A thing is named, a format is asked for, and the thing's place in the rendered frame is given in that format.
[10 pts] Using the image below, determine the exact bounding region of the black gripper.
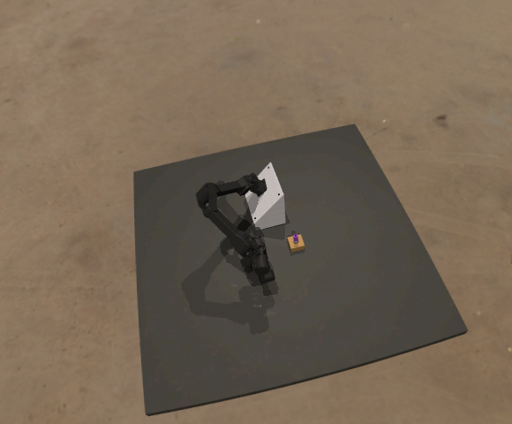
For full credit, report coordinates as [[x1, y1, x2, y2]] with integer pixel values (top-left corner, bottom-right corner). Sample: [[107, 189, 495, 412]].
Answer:
[[258, 269, 275, 284]]

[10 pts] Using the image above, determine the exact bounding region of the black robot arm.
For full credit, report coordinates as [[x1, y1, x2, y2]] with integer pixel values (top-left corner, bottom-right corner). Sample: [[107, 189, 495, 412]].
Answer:
[[196, 173, 270, 276]]

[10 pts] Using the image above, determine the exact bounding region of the tan square block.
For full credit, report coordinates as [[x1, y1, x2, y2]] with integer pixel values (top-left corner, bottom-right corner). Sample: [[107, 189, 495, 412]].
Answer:
[[288, 234, 305, 253]]

